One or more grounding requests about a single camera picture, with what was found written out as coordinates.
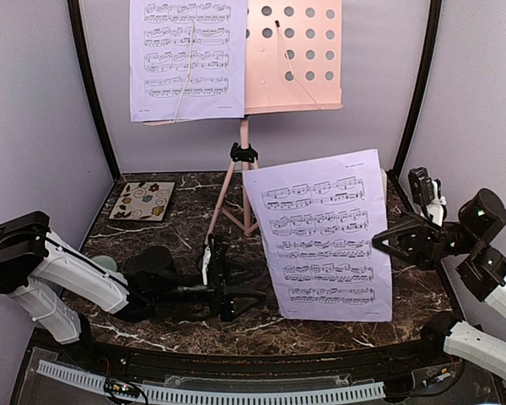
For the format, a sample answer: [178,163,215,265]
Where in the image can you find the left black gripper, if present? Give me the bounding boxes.
[153,256,267,323]

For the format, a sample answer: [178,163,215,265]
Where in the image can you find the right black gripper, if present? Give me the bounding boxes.
[371,211,477,270]

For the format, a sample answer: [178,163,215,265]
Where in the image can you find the purple sheet music page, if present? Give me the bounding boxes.
[244,149,393,322]
[129,1,248,122]

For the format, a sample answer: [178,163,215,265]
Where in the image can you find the pink music stand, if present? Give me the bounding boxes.
[143,0,345,254]

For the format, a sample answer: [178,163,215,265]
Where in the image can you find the white metronome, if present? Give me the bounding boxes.
[380,168,388,202]

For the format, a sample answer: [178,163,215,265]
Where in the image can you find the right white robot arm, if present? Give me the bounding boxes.
[372,206,506,382]

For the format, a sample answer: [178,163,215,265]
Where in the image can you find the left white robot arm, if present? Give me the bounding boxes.
[0,211,266,368]

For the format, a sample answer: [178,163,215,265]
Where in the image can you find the sticker sheet card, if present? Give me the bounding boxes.
[109,181,175,222]

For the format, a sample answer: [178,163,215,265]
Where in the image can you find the green ceramic bowl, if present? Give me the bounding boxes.
[91,255,117,272]

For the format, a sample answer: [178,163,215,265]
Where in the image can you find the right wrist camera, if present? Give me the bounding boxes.
[458,188,506,245]

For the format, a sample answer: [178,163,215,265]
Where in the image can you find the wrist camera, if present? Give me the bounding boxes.
[458,188,506,245]
[123,246,177,275]

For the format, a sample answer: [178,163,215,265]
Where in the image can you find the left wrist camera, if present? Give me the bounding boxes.
[123,246,177,275]

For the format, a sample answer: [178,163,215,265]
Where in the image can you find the white slotted cable duct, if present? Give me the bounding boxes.
[36,360,386,404]

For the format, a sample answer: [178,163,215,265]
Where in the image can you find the black front rail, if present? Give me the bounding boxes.
[24,327,486,381]

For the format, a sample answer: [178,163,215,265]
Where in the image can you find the right black frame post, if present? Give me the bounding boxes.
[392,0,443,178]

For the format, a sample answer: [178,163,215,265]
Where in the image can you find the black frame post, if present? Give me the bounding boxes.
[392,0,443,178]
[67,0,121,181]

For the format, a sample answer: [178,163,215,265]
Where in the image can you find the left black frame post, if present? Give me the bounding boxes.
[67,0,121,181]

